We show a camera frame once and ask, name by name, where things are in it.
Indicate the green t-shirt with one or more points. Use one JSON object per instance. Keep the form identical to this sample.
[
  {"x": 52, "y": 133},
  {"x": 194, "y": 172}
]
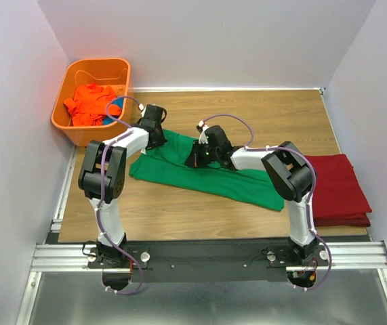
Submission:
[{"x": 165, "y": 165}]

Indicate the orange plastic laundry basket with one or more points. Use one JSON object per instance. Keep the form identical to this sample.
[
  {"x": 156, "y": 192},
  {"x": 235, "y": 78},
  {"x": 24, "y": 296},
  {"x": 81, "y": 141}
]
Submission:
[{"x": 102, "y": 71}]

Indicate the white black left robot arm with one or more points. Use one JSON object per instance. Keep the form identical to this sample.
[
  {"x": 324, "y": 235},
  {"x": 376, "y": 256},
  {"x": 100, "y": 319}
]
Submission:
[{"x": 102, "y": 179}]

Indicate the orange t-shirt in basket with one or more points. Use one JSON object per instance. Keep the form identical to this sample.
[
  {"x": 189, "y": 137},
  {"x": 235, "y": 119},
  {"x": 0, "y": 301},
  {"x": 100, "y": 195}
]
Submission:
[{"x": 87, "y": 106}]

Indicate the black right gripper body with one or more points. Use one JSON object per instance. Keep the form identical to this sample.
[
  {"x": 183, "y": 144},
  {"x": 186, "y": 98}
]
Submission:
[{"x": 215, "y": 153}]

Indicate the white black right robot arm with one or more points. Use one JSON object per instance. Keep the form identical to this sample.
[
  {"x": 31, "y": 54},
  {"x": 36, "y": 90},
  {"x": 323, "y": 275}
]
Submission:
[{"x": 291, "y": 175}]

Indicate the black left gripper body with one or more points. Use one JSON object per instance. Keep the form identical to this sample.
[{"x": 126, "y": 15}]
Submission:
[{"x": 160, "y": 138}]

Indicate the folded dark red t-shirt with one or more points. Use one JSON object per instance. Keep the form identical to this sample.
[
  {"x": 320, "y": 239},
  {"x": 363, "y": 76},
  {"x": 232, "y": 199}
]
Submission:
[{"x": 338, "y": 199}]

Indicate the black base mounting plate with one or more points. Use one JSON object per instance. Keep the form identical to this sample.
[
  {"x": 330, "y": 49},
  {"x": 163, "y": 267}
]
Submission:
[{"x": 229, "y": 260}]

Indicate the blue t-shirt in basket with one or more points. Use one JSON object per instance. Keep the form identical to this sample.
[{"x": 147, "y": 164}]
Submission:
[{"x": 113, "y": 111}]

